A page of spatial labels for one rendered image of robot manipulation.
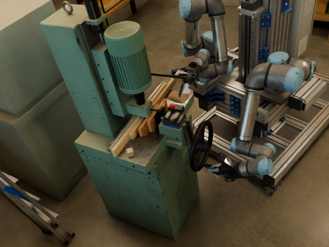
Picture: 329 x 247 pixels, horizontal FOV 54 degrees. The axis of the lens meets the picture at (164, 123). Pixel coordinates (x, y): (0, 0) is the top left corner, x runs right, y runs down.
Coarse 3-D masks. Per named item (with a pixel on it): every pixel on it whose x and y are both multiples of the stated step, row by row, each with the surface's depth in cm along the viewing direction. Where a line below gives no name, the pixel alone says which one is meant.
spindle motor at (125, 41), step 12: (120, 24) 152; (132, 24) 151; (108, 36) 145; (120, 36) 143; (132, 36) 143; (108, 48) 149; (120, 48) 145; (132, 48) 146; (144, 48) 154; (120, 60) 149; (132, 60) 150; (144, 60) 155; (120, 72) 155; (132, 72) 154; (144, 72) 158; (120, 84) 162; (132, 84) 159; (144, 84) 161
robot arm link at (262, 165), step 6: (258, 156) 159; (264, 156) 158; (252, 162) 158; (258, 162) 155; (264, 162) 153; (270, 162) 155; (246, 168) 159; (252, 168) 156; (258, 168) 154; (264, 168) 152; (270, 168) 154; (252, 174) 159; (258, 174) 157; (264, 174) 156
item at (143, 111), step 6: (126, 102) 180; (132, 102) 179; (150, 102) 177; (126, 108) 181; (132, 108) 179; (138, 108) 176; (144, 108) 174; (150, 108) 178; (138, 114) 180; (144, 114) 177; (150, 114) 179
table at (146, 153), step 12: (192, 96) 197; (156, 132) 178; (132, 144) 174; (144, 144) 173; (156, 144) 172; (168, 144) 177; (180, 144) 173; (120, 156) 169; (132, 156) 168; (144, 156) 167; (156, 156) 171; (132, 168) 169; (144, 168) 163
